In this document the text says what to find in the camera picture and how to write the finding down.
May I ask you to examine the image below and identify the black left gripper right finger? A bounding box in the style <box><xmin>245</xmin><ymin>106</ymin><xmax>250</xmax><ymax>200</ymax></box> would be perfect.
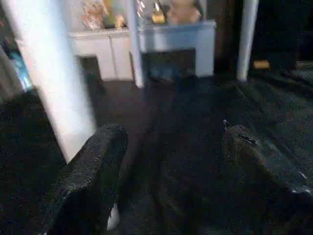
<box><xmin>224</xmin><ymin>119</ymin><xmax>313</xmax><ymax>235</ymax></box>

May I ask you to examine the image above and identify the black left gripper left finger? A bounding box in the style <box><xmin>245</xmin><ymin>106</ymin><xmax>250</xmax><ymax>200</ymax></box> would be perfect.
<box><xmin>45</xmin><ymin>123</ymin><xmax>129</xmax><ymax>235</ymax></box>

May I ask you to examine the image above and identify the black glossy mat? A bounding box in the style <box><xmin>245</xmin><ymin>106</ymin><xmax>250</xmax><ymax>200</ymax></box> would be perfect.
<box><xmin>0</xmin><ymin>56</ymin><xmax>313</xmax><ymax>235</ymax></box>

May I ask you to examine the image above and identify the small tan label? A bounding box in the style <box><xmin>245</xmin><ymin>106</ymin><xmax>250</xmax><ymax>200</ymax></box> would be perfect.
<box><xmin>253</xmin><ymin>60</ymin><xmax>270</xmax><ymax>70</ymax></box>

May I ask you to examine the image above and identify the white glass-door cabinet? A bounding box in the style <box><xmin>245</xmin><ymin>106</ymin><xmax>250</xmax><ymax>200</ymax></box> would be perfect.
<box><xmin>67</xmin><ymin>19</ymin><xmax>217</xmax><ymax>81</ymax></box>

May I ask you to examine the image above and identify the large dark screen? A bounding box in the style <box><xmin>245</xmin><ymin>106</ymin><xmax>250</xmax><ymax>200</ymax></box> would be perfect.
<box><xmin>215</xmin><ymin>0</ymin><xmax>313</xmax><ymax>64</ymax></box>

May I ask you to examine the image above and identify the small yellow black box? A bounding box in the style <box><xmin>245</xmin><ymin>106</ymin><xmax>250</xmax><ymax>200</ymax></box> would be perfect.
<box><xmin>151</xmin><ymin>11</ymin><xmax>166</xmax><ymax>24</ymax></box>

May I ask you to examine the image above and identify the beige plush toy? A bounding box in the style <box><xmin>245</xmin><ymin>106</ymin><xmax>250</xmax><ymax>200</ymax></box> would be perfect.
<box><xmin>167</xmin><ymin>0</ymin><xmax>203</xmax><ymax>25</ymax></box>

